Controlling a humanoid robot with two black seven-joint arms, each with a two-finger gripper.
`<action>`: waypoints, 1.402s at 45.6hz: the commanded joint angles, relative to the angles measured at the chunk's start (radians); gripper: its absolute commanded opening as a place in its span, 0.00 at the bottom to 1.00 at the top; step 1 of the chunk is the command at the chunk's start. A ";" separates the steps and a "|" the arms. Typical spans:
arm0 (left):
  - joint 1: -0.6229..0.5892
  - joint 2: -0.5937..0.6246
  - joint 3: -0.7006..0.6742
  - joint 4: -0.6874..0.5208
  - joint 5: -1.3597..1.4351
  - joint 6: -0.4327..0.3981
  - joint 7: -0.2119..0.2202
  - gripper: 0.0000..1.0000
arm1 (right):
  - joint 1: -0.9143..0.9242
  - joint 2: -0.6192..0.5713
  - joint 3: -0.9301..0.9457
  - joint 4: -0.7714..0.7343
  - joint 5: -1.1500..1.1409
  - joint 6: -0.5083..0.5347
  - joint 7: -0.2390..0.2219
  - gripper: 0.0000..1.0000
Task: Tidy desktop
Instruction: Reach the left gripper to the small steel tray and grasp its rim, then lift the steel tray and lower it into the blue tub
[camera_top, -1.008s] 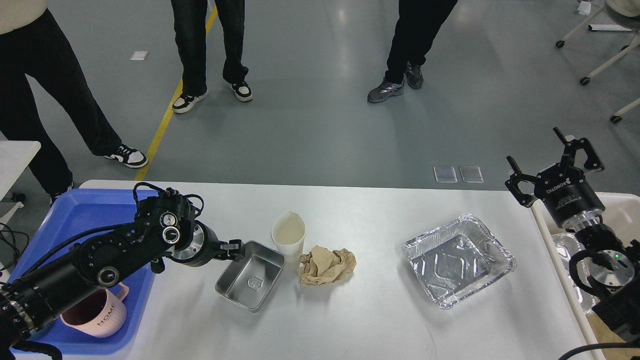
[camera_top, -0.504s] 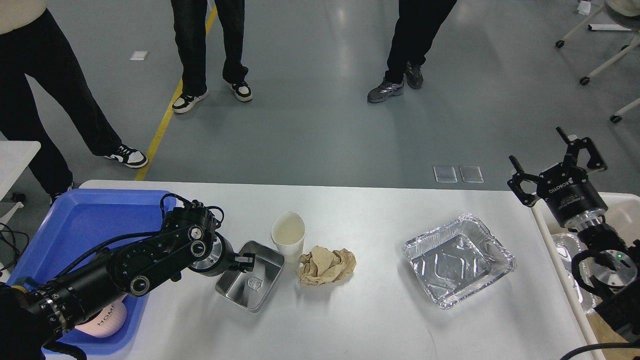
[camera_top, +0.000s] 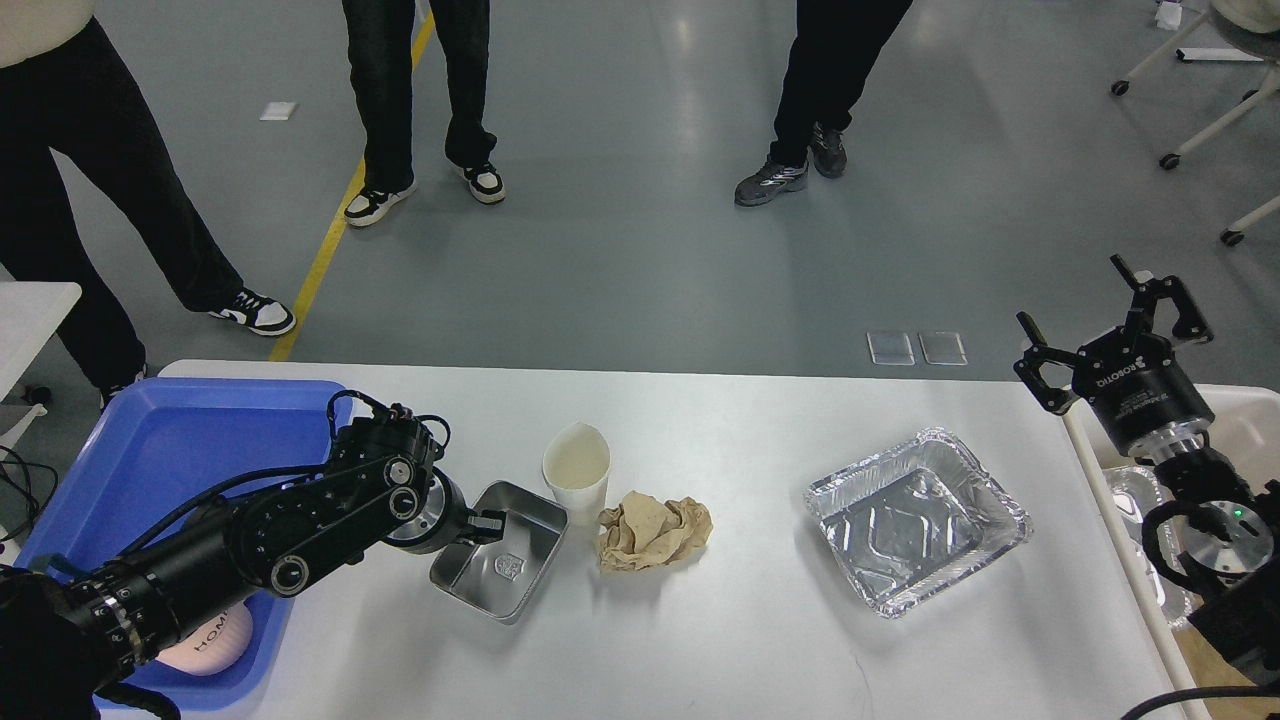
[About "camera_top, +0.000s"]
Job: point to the blue plastic tray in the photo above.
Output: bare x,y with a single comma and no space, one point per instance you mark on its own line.
158,444

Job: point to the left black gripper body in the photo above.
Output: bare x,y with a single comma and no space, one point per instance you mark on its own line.
439,522

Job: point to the right clear floor plate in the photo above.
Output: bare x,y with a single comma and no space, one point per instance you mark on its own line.
943,348

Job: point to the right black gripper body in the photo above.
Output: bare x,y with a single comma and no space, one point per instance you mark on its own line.
1135,388

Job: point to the white side table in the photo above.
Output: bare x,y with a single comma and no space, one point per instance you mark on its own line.
30,314

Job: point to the white paper cup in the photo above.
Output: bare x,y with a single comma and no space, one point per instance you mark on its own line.
576,466

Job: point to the crumpled brown paper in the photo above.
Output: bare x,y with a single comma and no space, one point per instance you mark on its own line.
642,533

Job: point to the clear floor plate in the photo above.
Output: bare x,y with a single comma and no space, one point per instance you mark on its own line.
891,348
943,348

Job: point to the white paper on floor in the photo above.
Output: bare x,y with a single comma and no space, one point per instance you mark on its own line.
278,111

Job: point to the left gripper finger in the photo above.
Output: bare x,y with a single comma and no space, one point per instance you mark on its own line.
484,527

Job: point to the white plastic bin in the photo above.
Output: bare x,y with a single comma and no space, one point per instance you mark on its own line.
1246,431

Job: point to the person with grey sneakers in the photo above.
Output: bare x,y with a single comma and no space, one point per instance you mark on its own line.
836,46

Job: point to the small steel rectangular tray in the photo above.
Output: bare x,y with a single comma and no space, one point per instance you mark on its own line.
499,579

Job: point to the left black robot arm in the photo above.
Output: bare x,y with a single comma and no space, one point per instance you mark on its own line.
279,530

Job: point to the left clear floor plate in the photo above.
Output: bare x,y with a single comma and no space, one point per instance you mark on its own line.
891,348

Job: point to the aluminium foil tray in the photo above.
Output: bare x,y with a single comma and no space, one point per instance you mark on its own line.
915,519

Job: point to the pink ribbed mug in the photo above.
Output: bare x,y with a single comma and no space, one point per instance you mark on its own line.
213,646

